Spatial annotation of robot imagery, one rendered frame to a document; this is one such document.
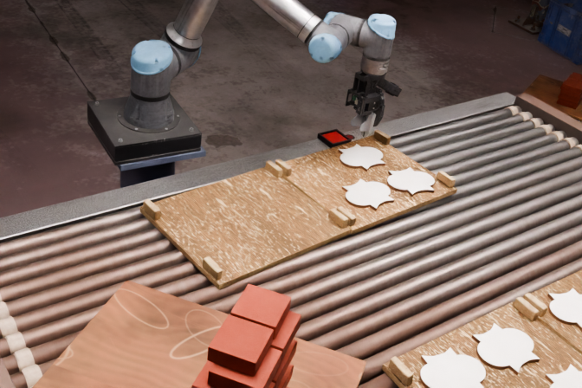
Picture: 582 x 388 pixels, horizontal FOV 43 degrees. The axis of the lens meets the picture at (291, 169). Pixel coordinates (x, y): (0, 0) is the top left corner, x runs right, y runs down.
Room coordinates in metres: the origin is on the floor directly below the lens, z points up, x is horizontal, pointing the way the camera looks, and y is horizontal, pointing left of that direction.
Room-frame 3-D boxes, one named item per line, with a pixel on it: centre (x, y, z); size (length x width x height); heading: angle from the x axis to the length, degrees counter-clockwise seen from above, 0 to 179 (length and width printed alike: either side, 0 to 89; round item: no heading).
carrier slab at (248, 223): (1.55, 0.10, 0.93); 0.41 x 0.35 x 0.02; 134
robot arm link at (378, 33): (1.92, -0.18, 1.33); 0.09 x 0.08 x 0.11; 71
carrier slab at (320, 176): (1.83, -0.21, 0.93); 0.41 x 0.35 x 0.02; 132
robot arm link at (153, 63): (2.00, 0.44, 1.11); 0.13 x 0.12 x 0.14; 161
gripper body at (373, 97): (1.91, -0.18, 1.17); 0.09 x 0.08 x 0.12; 132
